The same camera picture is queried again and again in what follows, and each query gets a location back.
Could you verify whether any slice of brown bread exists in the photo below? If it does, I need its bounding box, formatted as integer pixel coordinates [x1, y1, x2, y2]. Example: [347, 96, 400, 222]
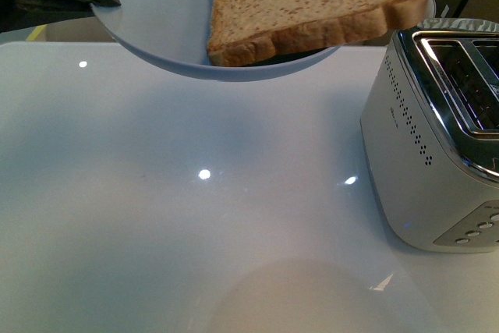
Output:
[206, 0, 428, 67]

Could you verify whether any silver two-slot toaster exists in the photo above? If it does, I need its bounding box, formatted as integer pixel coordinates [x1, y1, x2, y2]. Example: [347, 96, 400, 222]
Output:
[360, 18, 498, 253]

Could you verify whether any white round plate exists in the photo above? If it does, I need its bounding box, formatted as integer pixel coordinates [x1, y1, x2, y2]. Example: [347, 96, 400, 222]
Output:
[90, 0, 436, 83]

